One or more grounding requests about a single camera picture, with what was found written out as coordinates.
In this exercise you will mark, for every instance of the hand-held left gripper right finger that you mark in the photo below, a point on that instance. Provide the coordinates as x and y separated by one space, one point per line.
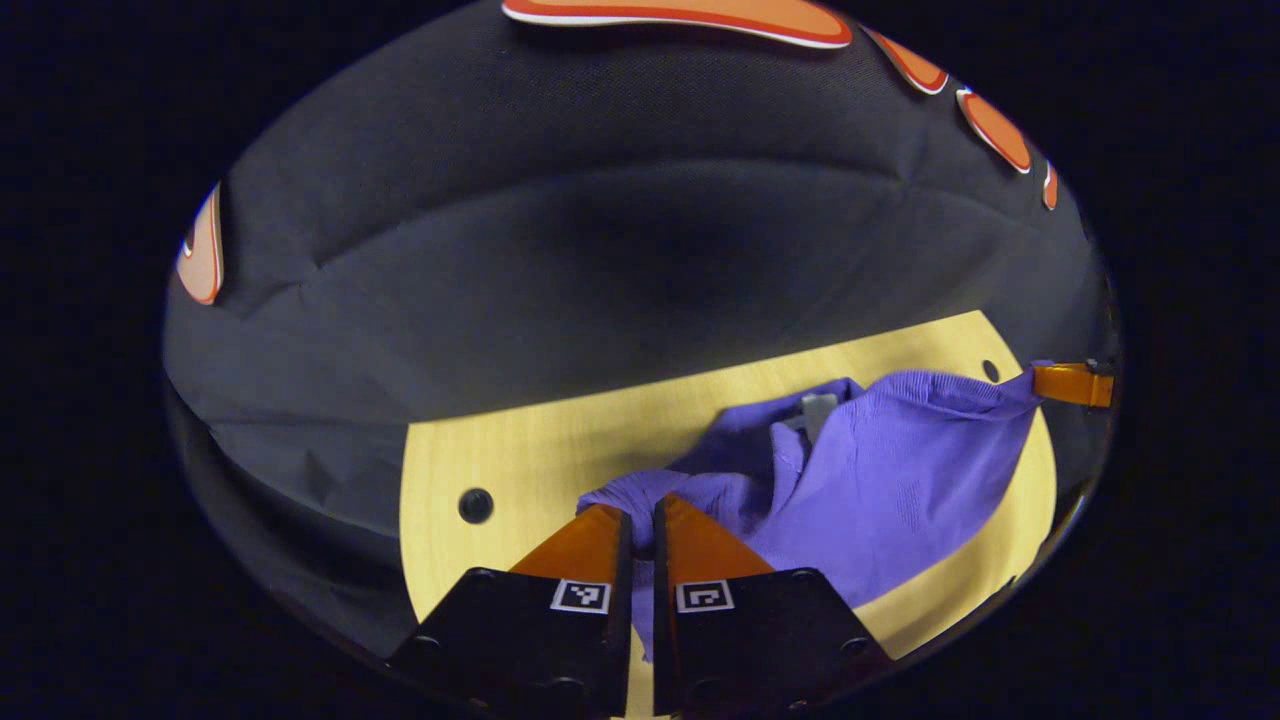
672 640

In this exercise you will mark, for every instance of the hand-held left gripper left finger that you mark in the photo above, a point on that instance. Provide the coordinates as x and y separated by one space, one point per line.
615 620

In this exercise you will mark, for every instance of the purple ribbed shirt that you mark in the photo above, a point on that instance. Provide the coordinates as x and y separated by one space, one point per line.
880 480

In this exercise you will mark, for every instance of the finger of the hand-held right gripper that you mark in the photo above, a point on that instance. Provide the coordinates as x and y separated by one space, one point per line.
1065 383

